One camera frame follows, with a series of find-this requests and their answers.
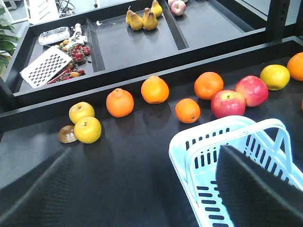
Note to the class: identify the red apple with stem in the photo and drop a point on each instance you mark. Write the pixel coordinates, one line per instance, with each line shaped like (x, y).
(227, 103)

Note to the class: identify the orange behind apples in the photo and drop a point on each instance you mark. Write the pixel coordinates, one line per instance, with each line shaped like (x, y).
(208, 84)

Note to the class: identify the white electronic device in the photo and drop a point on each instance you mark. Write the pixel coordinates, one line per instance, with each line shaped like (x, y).
(54, 35)

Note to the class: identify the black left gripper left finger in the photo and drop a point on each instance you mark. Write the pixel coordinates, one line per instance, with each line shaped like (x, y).
(44, 202)

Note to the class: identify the yellow round citrus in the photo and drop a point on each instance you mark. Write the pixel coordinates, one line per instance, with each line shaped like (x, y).
(275, 76)

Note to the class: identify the yellow citrus back left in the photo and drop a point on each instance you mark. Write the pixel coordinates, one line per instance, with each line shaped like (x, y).
(81, 110)

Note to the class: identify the red pink apple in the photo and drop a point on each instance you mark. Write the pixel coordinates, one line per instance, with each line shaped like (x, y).
(253, 89)

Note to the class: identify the small orange centre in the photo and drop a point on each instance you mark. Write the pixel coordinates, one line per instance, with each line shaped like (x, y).
(187, 110)

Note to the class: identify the large orange top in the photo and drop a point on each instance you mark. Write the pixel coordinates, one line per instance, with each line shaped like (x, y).
(295, 66)

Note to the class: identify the green potted plant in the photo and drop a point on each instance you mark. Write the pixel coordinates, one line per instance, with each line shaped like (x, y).
(7, 42)

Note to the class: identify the pink apple group back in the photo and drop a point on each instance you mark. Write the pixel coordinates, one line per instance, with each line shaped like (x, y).
(177, 7)

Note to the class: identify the black wooden produce stand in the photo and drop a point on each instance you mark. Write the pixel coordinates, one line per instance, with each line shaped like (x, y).
(125, 178)

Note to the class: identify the light blue plastic basket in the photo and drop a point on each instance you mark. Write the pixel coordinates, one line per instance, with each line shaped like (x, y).
(194, 154)

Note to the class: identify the yellow citrus front left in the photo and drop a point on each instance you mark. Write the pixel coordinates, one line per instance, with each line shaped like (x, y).
(88, 130)

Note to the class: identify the knobbed orange far left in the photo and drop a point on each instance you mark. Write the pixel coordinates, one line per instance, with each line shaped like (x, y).
(120, 103)

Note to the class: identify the brown pear group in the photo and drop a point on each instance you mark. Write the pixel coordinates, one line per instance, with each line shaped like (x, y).
(149, 20)

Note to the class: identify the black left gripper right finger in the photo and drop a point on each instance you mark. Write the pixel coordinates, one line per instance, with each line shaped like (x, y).
(253, 196)

